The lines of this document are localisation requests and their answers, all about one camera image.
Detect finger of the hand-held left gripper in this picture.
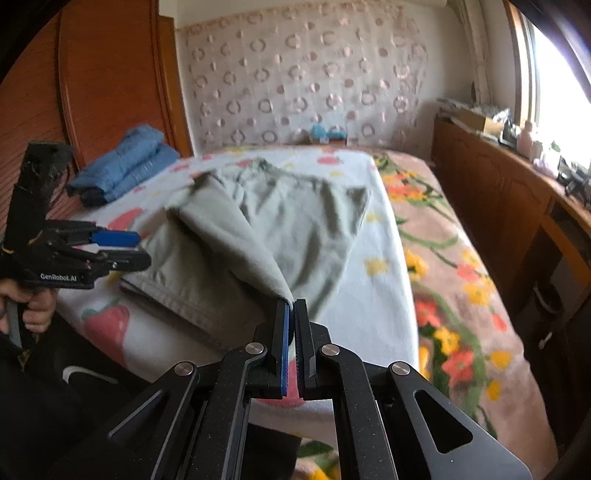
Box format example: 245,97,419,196
44,220,141,249
51,247,153,278

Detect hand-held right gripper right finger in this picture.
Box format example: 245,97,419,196
294,298,532,480

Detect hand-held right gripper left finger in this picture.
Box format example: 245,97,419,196
51,299,296,480

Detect green pants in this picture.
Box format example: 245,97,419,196
119,157,373,352

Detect person's left hand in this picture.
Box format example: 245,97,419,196
0,279,57,334

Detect folded blue jeans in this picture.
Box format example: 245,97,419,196
66,124,181,208

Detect white strawberry print bedsheet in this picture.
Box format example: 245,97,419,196
55,145,422,411

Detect wooden headboard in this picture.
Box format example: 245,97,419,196
0,0,195,232

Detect person's black clothing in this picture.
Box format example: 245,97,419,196
0,314,301,480

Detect floral pillow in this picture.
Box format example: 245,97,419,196
295,148,560,480

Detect blue toy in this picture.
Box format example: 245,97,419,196
310,124,348,145

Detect wooden cabinet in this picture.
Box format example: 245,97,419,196
431,113,591,462

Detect cardboard box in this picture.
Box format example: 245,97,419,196
455,110,503,136

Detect pink bottle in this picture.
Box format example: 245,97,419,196
517,121,536,154

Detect black items on cabinet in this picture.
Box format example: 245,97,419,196
558,156,591,205

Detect white curtain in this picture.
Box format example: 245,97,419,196
445,0,491,109

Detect window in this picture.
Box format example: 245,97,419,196
505,0,591,162

